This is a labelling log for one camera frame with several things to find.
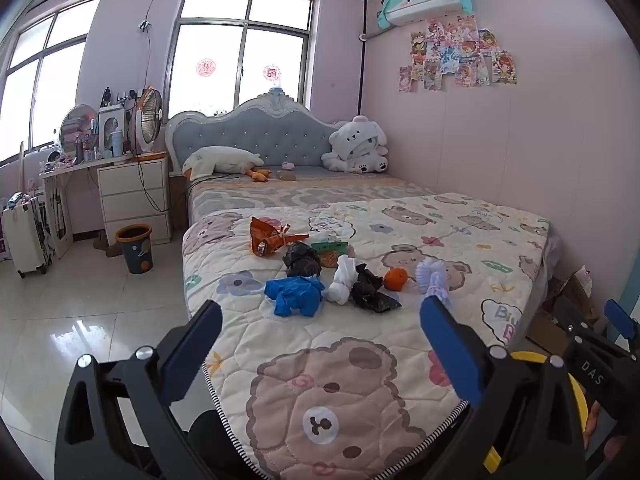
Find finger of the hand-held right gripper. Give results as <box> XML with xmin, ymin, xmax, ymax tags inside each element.
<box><xmin>554</xmin><ymin>296</ymin><xmax>601</xmax><ymax>347</ymax></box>
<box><xmin>603</xmin><ymin>299</ymin><xmax>640</xmax><ymax>356</ymax></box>

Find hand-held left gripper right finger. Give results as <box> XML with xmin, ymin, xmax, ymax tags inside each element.
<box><xmin>419</xmin><ymin>296</ymin><xmax>588</xmax><ymax>480</ymax></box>

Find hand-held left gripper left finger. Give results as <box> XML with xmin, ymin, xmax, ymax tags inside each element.
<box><xmin>54</xmin><ymin>299</ymin><xmax>224</xmax><ymax>480</ymax></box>

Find yellow rimmed trash bin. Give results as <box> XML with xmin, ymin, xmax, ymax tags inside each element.
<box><xmin>485</xmin><ymin>349</ymin><xmax>590</xmax><ymax>467</ymax></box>

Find white paper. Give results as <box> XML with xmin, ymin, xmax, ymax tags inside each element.
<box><xmin>415</xmin><ymin>259</ymin><xmax>453</xmax><ymax>306</ymax></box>

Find orange tangerine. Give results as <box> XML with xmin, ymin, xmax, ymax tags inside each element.
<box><xmin>383</xmin><ymin>267</ymin><xmax>409</xmax><ymax>292</ymax></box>

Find black plastic bag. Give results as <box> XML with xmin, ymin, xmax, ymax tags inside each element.
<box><xmin>282</xmin><ymin>241</ymin><xmax>322</xmax><ymax>278</ymax></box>
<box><xmin>350</xmin><ymin>262</ymin><xmax>402</xmax><ymax>311</ymax></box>

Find blue plastic bag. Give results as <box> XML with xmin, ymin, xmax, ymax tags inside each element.
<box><xmin>264</xmin><ymin>275</ymin><xmax>326</xmax><ymax>318</ymax></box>

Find white tissue wad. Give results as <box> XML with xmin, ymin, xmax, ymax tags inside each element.
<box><xmin>325</xmin><ymin>255</ymin><xmax>357</xmax><ymax>306</ymax></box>

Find orange foil snack bag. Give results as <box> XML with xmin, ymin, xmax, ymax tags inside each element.
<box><xmin>249</xmin><ymin>216</ymin><xmax>311</xmax><ymax>258</ymax></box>

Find green snack packet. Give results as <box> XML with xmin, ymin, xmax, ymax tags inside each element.
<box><xmin>311</xmin><ymin>240</ymin><xmax>350</xmax><ymax>268</ymax></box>

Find person's right hand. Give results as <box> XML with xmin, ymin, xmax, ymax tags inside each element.
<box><xmin>582</xmin><ymin>399</ymin><xmax>609</xmax><ymax>453</ymax></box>

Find cardboard box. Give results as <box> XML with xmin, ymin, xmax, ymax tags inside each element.
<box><xmin>525</xmin><ymin>265</ymin><xmax>606</xmax><ymax>356</ymax></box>

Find bear print quilt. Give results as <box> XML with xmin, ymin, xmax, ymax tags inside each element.
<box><xmin>181</xmin><ymin>191</ymin><xmax>553</xmax><ymax>480</ymax></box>

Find person's black pants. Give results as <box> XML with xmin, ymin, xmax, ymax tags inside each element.
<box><xmin>187</xmin><ymin>409</ymin><xmax>261</xmax><ymax>480</ymax></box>

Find blue bin with orange rim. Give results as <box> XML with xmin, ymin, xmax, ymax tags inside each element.
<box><xmin>115</xmin><ymin>223</ymin><xmax>154</xmax><ymax>275</ymax></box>

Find brown boot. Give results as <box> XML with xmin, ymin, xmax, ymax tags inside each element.
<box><xmin>94</xmin><ymin>230</ymin><xmax>121</xmax><ymax>258</ymax></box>

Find white drawer cabinet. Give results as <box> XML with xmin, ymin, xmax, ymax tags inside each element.
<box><xmin>96</xmin><ymin>156</ymin><xmax>172</xmax><ymax>246</ymax></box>

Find grey patterned blanket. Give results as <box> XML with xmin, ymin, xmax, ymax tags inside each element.
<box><xmin>187</xmin><ymin>165</ymin><xmax>441</xmax><ymax>223</ymax></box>

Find white goose plush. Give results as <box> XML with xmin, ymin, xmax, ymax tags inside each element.
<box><xmin>181</xmin><ymin>146</ymin><xmax>273</xmax><ymax>184</ymax></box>

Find white suitcase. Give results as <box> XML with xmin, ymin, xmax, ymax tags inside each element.
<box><xmin>1</xmin><ymin>192</ymin><xmax>51</xmax><ymax>279</ymax></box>

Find white desk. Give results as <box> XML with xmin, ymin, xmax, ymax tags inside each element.
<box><xmin>39</xmin><ymin>156</ymin><xmax>136</xmax><ymax>261</ymax></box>

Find bed with grey tufted headboard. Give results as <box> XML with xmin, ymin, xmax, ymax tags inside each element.
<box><xmin>165</xmin><ymin>91</ymin><xmax>561</xmax><ymax>480</ymax></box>

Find white dog plush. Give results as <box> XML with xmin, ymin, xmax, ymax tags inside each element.
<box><xmin>321</xmin><ymin>115</ymin><xmax>390</xmax><ymax>175</ymax></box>

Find white standing fan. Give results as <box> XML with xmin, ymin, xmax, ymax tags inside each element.
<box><xmin>131</xmin><ymin>87</ymin><xmax>168</xmax><ymax>162</ymax></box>

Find white arched makeup box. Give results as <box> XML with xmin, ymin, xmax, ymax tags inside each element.
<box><xmin>97</xmin><ymin>105</ymin><xmax>128</xmax><ymax>158</ymax></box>

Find round vanity mirror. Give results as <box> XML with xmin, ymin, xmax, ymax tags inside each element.
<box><xmin>59</xmin><ymin>104</ymin><xmax>99</xmax><ymax>153</ymax></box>

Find side grey framed window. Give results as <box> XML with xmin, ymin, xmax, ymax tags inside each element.
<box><xmin>0</xmin><ymin>0</ymin><xmax>106</xmax><ymax>163</ymax></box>

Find large grey framed window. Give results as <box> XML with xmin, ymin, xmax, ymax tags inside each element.
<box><xmin>167</xmin><ymin>0</ymin><xmax>321</xmax><ymax>118</ymax></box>

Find air conditioner with teal cover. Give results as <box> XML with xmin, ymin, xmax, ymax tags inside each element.
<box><xmin>376</xmin><ymin>0</ymin><xmax>473</xmax><ymax>29</ymax></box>

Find cluster of cartoon wall posters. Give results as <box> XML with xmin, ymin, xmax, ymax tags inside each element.
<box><xmin>397</xmin><ymin>16</ymin><xmax>518</xmax><ymax>93</ymax></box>

